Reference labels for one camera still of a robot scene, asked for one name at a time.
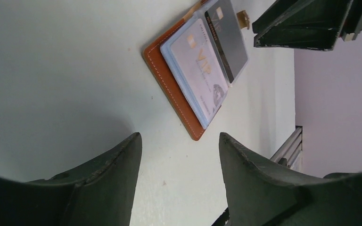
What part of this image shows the grey credit card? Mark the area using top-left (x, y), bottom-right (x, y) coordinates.
top-left (160, 17), bottom-right (228, 129)

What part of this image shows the brown leather card holder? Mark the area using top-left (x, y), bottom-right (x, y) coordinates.
top-left (143, 0), bottom-right (248, 141)

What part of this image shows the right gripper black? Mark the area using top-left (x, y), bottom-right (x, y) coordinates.
top-left (252, 0), bottom-right (362, 51)

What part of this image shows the aluminium frame rail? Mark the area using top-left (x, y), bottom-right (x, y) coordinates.
top-left (270, 126), bottom-right (303, 172)

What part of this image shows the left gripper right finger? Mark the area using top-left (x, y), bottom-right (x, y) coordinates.
top-left (219, 132), bottom-right (362, 226)

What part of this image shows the black credit card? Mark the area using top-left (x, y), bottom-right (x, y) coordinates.
top-left (204, 0), bottom-right (248, 85)

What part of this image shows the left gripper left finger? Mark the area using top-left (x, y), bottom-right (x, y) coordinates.
top-left (0, 133), bottom-right (142, 226)

